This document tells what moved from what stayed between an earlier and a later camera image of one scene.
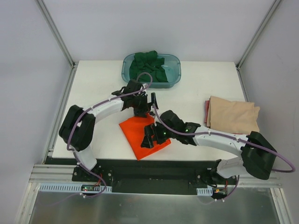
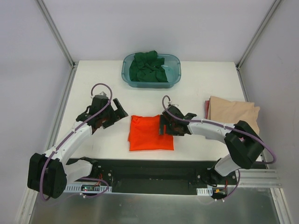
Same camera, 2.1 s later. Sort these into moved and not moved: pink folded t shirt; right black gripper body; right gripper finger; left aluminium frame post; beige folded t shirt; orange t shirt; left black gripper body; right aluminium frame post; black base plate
Moved: right gripper finger; left black gripper body; orange t shirt; right black gripper body
Not moved: right aluminium frame post; left aluminium frame post; black base plate; pink folded t shirt; beige folded t shirt
